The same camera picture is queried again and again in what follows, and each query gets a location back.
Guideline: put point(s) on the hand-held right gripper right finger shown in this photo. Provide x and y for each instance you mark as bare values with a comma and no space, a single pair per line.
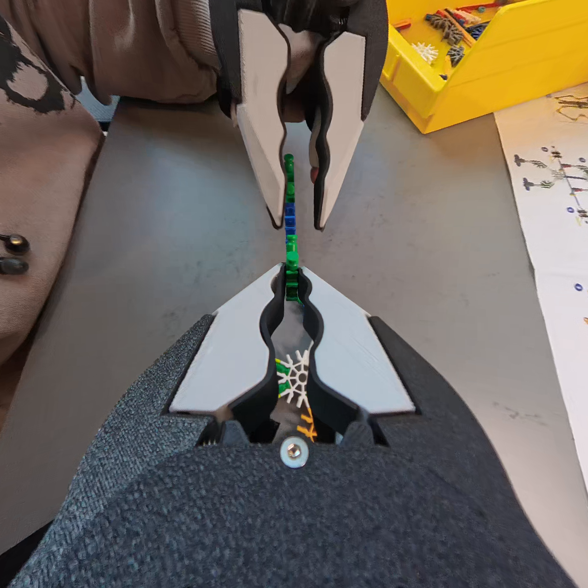
363,363

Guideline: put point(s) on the person's left hand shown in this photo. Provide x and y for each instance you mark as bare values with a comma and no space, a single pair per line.
315,156

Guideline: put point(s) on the pile of loose toy pieces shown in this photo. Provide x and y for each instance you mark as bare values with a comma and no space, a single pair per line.
448,30

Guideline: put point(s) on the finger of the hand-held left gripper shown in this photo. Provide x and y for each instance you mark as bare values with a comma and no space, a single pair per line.
257,69
347,82

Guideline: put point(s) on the yellow divided plastic bin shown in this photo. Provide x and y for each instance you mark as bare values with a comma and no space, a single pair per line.
505,69

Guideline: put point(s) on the white toy instruction sheet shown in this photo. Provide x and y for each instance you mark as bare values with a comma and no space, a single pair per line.
560,257

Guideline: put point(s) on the person's beige sweatshirt torso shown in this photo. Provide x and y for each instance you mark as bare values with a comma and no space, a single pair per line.
46,183

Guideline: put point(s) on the person's left forearm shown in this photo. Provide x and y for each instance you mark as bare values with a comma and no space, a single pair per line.
138,46

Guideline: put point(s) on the green and blue toy assembly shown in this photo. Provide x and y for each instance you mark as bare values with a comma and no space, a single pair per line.
291,278

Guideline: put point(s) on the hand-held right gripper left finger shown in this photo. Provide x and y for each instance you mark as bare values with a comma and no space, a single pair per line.
220,363

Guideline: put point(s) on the grey desk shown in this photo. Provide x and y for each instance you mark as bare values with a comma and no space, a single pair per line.
160,229

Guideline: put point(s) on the multicoloured toy hand assembly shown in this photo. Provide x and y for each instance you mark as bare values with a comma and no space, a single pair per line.
296,388

